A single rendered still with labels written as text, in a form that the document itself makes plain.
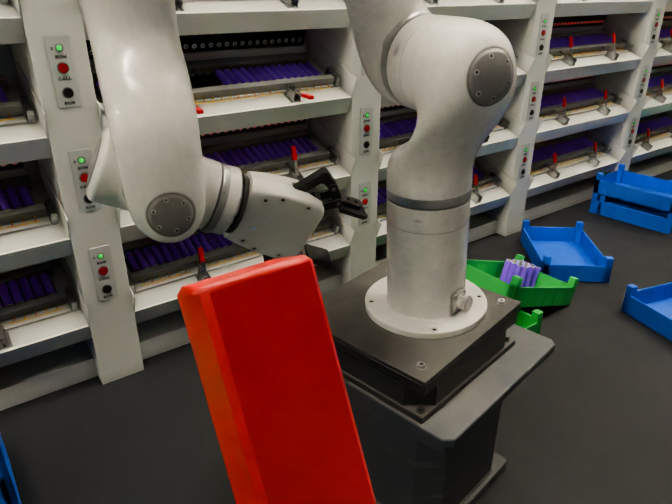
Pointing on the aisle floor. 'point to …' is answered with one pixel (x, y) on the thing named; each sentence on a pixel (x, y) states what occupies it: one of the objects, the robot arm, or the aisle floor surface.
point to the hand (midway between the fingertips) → (340, 234)
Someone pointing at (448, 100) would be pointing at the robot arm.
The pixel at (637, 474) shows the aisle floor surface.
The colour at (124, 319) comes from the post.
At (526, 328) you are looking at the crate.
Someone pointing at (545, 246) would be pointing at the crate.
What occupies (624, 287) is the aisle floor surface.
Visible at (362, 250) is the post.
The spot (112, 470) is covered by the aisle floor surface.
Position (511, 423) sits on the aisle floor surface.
